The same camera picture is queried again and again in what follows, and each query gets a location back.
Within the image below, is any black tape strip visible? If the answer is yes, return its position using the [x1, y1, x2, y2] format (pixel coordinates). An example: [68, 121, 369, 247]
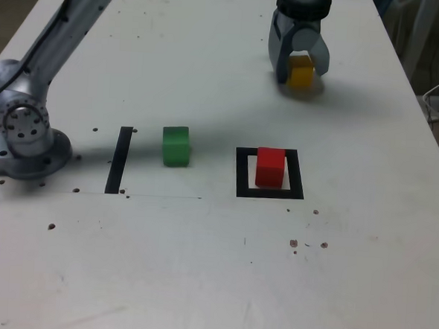
[103, 125, 134, 197]

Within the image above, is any red cube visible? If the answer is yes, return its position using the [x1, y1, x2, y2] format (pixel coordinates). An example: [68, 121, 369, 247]
[254, 147, 287, 189]

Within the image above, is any yellow cube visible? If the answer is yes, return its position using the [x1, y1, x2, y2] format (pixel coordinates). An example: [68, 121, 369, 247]
[285, 53, 316, 90]

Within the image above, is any black tape square outline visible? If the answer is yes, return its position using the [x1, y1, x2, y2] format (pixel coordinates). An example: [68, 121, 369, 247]
[232, 145, 307, 202]

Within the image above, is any green cube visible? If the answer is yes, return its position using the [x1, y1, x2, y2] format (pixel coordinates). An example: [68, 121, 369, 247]
[160, 124, 192, 168]

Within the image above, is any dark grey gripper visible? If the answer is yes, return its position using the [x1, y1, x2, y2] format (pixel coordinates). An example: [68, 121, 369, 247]
[266, 9, 333, 87]

